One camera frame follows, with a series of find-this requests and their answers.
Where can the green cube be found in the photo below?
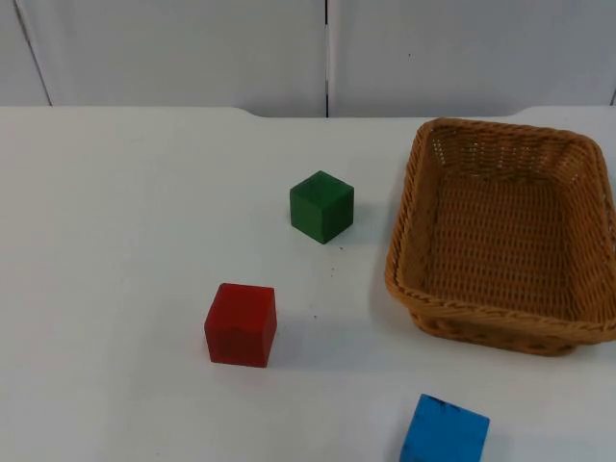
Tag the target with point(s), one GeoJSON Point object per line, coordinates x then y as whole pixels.
{"type": "Point", "coordinates": [321, 206]}

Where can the red cube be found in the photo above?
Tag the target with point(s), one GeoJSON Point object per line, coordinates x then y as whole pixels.
{"type": "Point", "coordinates": [240, 323]}

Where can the pale brown wicker basket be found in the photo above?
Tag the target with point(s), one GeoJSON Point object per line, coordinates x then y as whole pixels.
{"type": "Point", "coordinates": [500, 240]}

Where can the blue cube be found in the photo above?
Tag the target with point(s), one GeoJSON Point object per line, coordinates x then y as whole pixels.
{"type": "Point", "coordinates": [443, 430]}

